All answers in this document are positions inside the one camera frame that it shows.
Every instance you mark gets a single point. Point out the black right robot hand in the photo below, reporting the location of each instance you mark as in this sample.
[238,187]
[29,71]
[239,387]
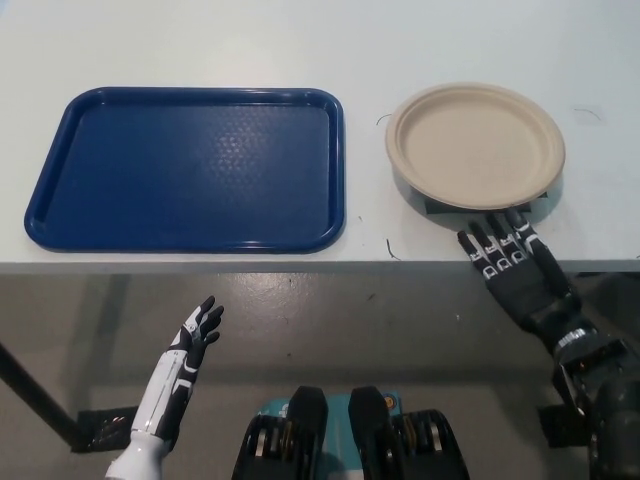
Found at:
[530,285]

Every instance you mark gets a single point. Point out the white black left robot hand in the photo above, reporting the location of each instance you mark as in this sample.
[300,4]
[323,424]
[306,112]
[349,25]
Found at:
[162,385]

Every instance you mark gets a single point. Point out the beige paper plate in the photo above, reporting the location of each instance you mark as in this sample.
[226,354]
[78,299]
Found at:
[475,145]

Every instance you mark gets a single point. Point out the black table foot plate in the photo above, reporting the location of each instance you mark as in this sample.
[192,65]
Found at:
[105,430]
[552,430]

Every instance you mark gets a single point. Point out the blue plastic tray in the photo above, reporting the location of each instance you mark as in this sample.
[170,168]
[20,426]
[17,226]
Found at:
[190,170]

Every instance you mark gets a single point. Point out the black table leg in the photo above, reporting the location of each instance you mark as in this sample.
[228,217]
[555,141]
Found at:
[30,385]

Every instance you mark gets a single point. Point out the thin black thread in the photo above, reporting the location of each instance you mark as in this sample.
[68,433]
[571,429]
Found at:
[389,247]
[384,117]

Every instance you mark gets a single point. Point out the black teal robot body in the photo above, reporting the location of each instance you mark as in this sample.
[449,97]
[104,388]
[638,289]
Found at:
[310,415]

